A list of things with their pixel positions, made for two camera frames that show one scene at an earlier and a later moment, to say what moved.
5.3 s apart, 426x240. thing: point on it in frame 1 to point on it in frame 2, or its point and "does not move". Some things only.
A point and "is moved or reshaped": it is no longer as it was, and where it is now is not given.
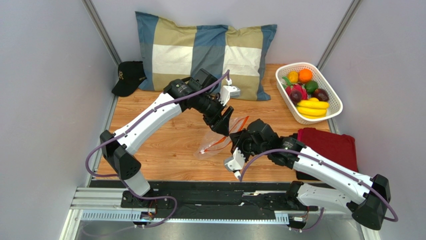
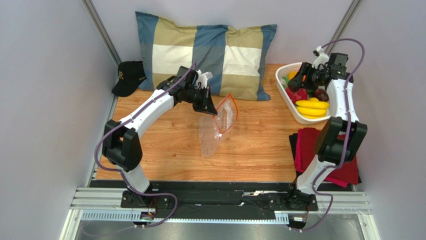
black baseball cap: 131,74 does not move
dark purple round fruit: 321,94 does not move
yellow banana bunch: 312,108 does not move
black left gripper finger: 222,125 to 208,106
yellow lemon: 293,76 does not move
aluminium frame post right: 352,9 does not move
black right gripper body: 243,142 to 300,81
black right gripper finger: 235,137 to 296,82
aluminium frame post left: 102,31 does not move
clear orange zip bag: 213,143 is moved or reshaped
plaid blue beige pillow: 170,50 does not move
